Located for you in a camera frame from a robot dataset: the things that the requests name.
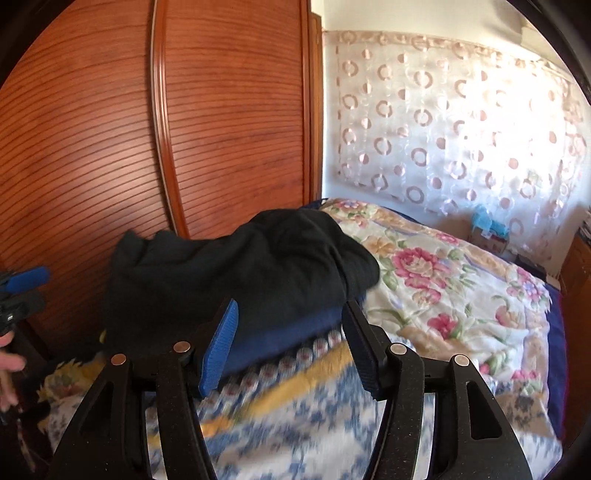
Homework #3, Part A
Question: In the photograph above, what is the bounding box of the person's left hand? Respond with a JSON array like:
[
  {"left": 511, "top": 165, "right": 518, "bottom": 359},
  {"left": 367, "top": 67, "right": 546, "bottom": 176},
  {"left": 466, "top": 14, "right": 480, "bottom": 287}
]
[{"left": 0, "top": 332, "right": 27, "bottom": 414}]

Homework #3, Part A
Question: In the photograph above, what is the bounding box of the sheer circle-patterned curtain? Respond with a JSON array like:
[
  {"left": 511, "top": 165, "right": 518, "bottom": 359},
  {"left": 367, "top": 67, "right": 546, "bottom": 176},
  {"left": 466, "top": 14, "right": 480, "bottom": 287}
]
[{"left": 323, "top": 30, "right": 591, "bottom": 259}]

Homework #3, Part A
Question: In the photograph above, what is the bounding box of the blue tissue pack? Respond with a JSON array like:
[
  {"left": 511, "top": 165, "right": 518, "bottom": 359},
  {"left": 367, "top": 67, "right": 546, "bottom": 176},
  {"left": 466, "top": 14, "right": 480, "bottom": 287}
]
[{"left": 468, "top": 205, "right": 511, "bottom": 252}]

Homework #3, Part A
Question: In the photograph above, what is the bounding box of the yellow circle-trimmed garment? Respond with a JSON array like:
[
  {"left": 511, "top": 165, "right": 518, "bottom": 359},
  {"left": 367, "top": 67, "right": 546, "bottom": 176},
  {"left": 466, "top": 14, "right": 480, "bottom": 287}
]
[{"left": 39, "top": 332, "right": 358, "bottom": 430}]

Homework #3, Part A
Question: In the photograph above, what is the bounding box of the wooden cabinet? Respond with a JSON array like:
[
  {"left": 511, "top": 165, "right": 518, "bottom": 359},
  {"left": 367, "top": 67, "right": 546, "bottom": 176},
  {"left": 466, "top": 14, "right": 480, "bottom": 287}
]
[{"left": 558, "top": 235, "right": 591, "bottom": 315}]

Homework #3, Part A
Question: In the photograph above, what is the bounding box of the floral quilt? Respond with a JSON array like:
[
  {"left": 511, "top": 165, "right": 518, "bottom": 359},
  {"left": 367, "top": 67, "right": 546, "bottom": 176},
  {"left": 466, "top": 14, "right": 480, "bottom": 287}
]
[{"left": 318, "top": 198, "right": 561, "bottom": 444}]

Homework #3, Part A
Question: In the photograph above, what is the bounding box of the navy blanket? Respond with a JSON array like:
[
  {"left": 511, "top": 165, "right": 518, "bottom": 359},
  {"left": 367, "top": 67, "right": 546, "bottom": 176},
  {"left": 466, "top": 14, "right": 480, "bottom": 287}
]
[{"left": 305, "top": 198, "right": 571, "bottom": 444}]

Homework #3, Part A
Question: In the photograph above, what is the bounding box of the wooden louvered wardrobe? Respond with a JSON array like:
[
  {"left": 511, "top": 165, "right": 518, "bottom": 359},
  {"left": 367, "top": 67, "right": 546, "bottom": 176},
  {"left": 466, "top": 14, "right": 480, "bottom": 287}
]
[{"left": 0, "top": 0, "right": 326, "bottom": 365}]

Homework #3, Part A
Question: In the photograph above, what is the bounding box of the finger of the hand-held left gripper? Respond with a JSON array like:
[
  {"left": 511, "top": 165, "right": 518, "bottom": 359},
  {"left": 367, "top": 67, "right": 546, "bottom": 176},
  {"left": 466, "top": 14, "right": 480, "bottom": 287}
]
[{"left": 4, "top": 265, "right": 51, "bottom": 294}]

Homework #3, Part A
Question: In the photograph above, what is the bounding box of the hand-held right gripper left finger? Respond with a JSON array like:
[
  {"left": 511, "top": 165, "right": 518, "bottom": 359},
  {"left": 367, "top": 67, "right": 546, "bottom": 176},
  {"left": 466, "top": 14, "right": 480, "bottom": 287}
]
[{"left": 48, "top": 298, "right": 241, "bottom": 480}]

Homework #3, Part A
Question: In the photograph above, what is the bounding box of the black printed t-shirt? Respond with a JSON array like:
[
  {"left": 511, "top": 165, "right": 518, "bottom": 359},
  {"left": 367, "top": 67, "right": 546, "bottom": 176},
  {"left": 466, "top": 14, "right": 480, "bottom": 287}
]
[{"left": 104, "top": 208, "right": 382, "bottom": 356}]

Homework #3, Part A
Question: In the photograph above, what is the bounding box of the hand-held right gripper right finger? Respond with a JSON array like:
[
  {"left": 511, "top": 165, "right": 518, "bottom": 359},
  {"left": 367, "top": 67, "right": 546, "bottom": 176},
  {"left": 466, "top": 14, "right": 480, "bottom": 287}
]
[{"left": 342, "top": 299, "right": 534, "bottom": 480}]

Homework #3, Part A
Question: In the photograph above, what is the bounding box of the navy folded garment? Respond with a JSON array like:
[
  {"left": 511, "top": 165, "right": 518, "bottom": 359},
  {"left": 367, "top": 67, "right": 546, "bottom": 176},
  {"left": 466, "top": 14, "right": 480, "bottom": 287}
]
[{"left": 226, "top": 302, "right": 347, "bottom": 374}]

